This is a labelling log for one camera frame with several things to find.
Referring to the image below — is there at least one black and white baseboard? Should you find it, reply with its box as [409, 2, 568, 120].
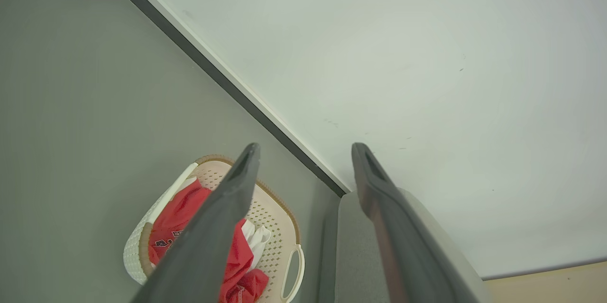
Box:
[101, 0, 352, 198]

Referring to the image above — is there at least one red and white garment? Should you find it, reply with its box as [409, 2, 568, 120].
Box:
[219, 218, 272, 303]

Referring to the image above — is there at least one cream perforated laundry basket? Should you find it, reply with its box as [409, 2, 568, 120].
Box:
[123, 154, 305, 303]

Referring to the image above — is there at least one grey fabric sofa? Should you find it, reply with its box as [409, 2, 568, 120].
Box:
[317, 188, 495, 303]

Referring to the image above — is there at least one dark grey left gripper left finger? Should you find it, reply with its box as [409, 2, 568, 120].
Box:
[130, 143, 261, 303]

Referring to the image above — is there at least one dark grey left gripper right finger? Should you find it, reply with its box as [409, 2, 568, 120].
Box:
[351, 143, 479, 303]

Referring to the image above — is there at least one red jersey with black print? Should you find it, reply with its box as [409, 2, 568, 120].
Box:
[148, 179, 212, 266]

